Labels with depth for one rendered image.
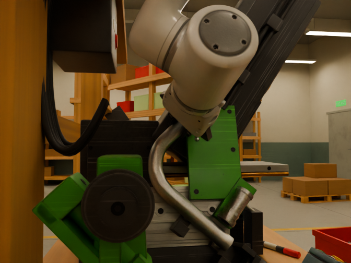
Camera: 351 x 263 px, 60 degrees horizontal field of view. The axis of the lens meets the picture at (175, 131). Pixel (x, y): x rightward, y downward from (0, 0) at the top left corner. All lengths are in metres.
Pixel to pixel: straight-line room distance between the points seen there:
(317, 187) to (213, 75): 6.61
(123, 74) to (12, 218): 4.35
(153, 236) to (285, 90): 10.46
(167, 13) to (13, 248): 0.34
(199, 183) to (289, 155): 10.25
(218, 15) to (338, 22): 9.51
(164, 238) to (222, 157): 0.21
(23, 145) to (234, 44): 0.30
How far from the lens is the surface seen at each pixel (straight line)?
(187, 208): 0.60
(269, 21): 0.77
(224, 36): 0.36
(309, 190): 6.80
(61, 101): 10.08
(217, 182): 0.65
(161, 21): 0.40
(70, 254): 0.95
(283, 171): 0.85
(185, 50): 0.37
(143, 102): 4.25
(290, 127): 10.90
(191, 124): 0.54
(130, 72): 4.72
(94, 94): 1.44
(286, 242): 0.99
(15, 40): 0.44
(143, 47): 0.40
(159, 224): 0.65
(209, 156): 0.66
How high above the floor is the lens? 1.18
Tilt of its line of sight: 2 degrees up
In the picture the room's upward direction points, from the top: straight up
